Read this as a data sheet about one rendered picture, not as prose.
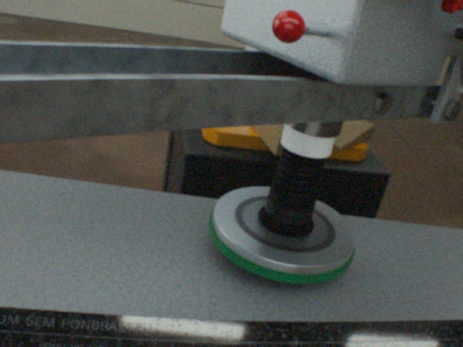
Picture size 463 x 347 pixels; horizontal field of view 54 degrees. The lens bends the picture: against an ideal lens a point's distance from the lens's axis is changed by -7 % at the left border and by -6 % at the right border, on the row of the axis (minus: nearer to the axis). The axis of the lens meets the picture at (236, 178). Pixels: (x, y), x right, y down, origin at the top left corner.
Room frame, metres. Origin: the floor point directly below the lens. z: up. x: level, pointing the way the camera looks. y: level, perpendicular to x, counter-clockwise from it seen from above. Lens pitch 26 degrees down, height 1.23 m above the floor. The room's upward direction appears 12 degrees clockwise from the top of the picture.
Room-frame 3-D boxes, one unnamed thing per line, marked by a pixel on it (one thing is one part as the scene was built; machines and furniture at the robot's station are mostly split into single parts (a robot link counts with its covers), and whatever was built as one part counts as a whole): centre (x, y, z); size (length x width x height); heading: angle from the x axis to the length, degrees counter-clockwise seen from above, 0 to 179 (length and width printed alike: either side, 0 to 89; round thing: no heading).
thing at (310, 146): (0.61, -0.08, 1.02); 0.07 x 0.07 x 0.04
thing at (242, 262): (0.61, -0.08, 0.88); 0.22 x 0.22 x 0.04
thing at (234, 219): (0.61, -0.08, 0.88); 0.21 x 0.21 x 0.01
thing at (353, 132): (1.34, -0.28, 0.80); 0.20 x 0.10 x 0.05; 143
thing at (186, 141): (1.47, -0.08, 0.37); 0.66 x 0.66 x 0.74; 14
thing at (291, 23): (0.47, -0.04, 1.18); 0.08 x 0.03 x 0.03; 132
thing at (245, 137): (1.47, -0.08, 0.76); 0.49 x 0.49 x 0.05; 14
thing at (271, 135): (1.21, -0.09, 0.81); 0.20 x 0.10 x 0.05; 22
